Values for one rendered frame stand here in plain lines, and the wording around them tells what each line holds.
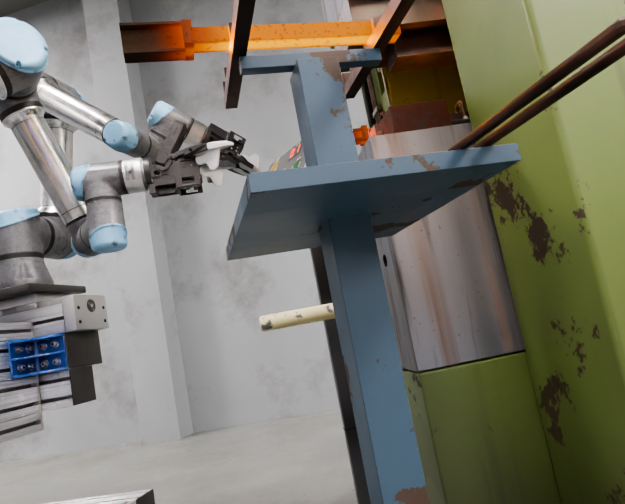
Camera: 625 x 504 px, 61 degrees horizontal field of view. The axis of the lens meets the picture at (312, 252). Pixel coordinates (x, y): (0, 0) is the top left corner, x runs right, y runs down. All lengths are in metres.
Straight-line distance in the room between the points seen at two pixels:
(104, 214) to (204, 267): 2.95
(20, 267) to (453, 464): 1.16
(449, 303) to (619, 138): 0.38
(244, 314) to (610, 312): 3.35
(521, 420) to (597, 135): 0.51
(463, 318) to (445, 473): 0.27
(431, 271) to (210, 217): 3.25
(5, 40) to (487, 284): 1.04
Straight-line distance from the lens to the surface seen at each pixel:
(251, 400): 4.02
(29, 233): 1.62
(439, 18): 1.38
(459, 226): 1.04
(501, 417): 1.05
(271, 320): 1.52
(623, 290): 0.85
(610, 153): 0.89
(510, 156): 0.63
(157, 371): 4.07
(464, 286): 1.03
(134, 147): 1.48
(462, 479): 1.04
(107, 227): 1.19
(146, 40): 0.80
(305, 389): 3.90
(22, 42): 1.28
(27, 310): 1.55
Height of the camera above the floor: 0.58
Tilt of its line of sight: 8 degrees up
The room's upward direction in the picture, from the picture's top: 11 degrees counter-clockwise
